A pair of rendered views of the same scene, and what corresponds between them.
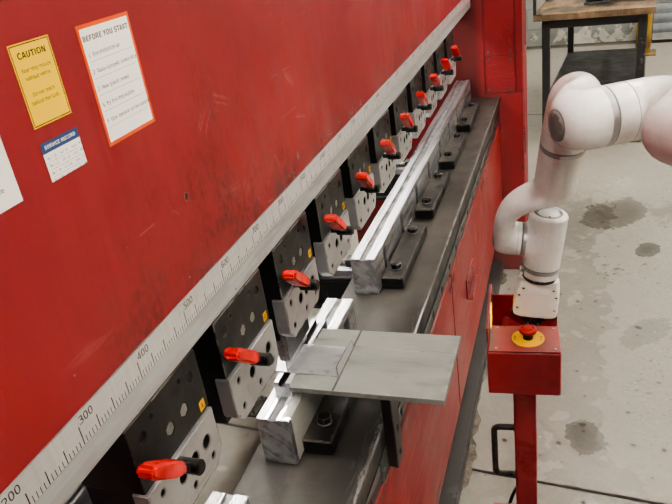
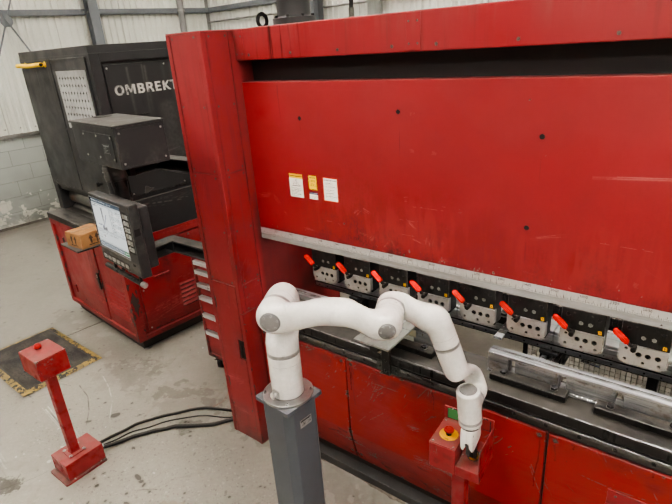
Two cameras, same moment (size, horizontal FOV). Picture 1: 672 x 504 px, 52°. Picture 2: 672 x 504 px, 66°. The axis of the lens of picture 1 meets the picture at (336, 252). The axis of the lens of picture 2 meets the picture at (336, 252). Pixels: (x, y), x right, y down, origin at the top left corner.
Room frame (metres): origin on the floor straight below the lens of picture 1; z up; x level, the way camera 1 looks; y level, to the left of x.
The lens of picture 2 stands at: (1.41, -2.04, 2.22)
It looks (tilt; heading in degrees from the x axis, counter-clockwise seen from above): 22 degrees down; 108
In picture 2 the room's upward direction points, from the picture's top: 4 degrees counter-clockwise
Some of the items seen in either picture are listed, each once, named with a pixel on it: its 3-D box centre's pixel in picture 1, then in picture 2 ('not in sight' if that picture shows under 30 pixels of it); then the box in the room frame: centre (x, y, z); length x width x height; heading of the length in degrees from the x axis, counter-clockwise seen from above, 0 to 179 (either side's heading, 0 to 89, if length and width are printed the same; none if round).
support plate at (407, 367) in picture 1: (377, 363); (386, 331); (0.98, -0.04, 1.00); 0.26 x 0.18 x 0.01; 69
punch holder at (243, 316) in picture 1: (224, 343); (361, 272); (0.83, 0.18, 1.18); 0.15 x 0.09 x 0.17; 159
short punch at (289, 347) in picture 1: (293, 331); not in sight; (1.04, 0.10, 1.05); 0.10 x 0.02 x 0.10; 159
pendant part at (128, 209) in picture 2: not in sight; (125, 231); (-0.31, -0.01, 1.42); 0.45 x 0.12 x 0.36; 151
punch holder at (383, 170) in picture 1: (369, 151); (529, 312); (1.57, -0.11, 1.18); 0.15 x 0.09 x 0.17; 159
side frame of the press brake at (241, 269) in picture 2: not in sight; (274, 240); (0.19, 0.61, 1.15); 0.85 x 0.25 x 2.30; 69
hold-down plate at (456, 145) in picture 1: (453, 150); not in sight; (2.33, -0.47, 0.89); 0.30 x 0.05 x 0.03; 159
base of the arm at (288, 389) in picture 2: not in sight; (285, 372); (0.71, -0.55, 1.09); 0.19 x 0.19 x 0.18
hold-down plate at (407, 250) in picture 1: (405, 254); (527, 384); (1.58, -0.18, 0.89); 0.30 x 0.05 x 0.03; 159
